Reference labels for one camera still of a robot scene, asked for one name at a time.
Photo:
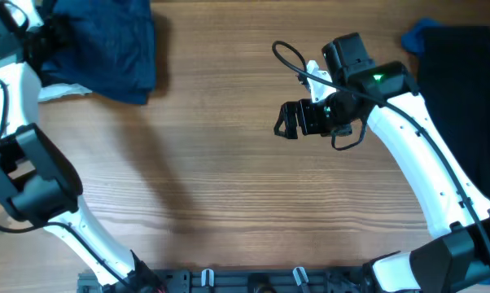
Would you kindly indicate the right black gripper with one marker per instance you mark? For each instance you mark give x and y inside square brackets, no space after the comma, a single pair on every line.
[299,119]

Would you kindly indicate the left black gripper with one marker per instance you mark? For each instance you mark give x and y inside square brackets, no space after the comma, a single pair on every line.
[37,37]

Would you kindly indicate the navy blue shorts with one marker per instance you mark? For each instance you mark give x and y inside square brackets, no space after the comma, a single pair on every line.
[112,48]

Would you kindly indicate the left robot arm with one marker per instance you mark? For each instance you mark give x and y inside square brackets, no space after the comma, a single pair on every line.
[38,184]

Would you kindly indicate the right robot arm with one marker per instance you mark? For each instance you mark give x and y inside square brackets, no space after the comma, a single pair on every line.
[386,100]

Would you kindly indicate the white folded garment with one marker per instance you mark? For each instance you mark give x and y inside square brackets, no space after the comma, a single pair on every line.
[60,90]

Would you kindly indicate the bright blue garment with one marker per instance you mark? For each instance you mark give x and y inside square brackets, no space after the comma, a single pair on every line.
[414,40]

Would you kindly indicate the right white rail clip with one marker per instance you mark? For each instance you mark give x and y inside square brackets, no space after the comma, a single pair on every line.
[300,276]

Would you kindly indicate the white rail clip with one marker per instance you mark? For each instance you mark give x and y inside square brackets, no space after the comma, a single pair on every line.
[300,276]
[207,278]

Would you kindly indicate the left white rail clip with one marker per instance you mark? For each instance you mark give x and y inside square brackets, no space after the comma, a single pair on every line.
[207,278]

